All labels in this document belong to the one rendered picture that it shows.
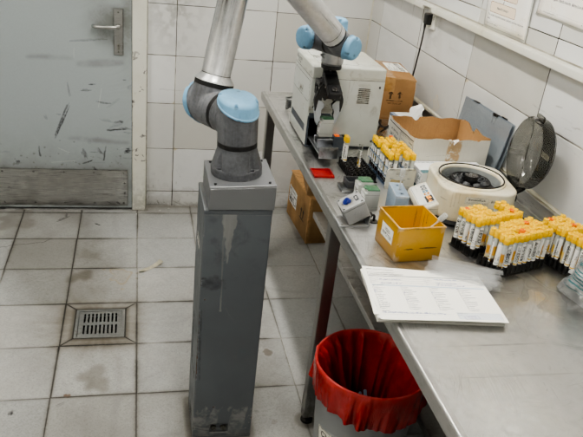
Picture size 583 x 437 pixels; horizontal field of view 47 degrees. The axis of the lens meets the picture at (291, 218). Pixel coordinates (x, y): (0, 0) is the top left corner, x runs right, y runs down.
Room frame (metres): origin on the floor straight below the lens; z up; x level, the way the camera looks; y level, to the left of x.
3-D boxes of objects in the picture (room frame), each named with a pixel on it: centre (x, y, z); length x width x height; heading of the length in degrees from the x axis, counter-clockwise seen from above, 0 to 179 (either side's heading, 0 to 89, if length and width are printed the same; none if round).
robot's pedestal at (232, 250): (1.81, 0.18, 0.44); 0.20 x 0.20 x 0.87; 15
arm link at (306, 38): (2.17, -0.02, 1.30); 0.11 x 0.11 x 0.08; 45
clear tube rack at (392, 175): (2.11, -0.31, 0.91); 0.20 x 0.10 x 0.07; 15
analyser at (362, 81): (2.47, -0.12, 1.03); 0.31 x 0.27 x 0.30; 15
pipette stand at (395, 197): (1.76, -0.30, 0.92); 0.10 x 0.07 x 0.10; 7
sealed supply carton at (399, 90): (2.93, -0.32, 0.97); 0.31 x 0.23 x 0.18; 8
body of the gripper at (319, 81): (2.26, -0.07, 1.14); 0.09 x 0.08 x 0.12; 15
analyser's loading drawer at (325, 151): (2.26, -0.07, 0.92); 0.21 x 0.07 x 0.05; 15
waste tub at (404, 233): (1.59, -0.32, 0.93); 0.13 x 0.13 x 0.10; 19
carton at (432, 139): (2.26, -0.48, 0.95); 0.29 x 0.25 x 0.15; 105
